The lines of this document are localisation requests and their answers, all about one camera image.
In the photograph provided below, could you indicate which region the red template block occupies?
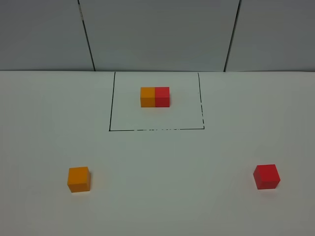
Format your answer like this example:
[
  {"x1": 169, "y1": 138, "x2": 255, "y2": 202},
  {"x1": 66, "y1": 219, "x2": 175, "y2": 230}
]
[{"x1": 155, "y1": 87, "x2": 170, "y2": 107}]

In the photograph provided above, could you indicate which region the orange template block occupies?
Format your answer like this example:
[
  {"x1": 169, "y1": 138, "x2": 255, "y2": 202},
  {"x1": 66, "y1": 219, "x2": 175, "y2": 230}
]
[{"x1": 140, "y1": 87, "x2": 155, "y2": 108}]

